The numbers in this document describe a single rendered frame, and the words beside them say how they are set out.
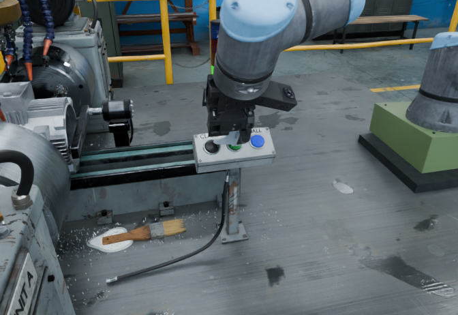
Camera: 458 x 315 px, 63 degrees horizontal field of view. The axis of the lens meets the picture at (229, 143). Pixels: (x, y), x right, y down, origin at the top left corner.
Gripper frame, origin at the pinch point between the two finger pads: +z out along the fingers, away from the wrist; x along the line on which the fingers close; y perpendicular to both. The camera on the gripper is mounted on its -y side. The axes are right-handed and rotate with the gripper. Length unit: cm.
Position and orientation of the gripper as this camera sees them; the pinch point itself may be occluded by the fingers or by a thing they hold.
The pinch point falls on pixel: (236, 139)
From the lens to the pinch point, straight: 77.7
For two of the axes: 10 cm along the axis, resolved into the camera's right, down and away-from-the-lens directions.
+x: 1.9, 8.7, -4.6
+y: -9.7, 1.1, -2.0
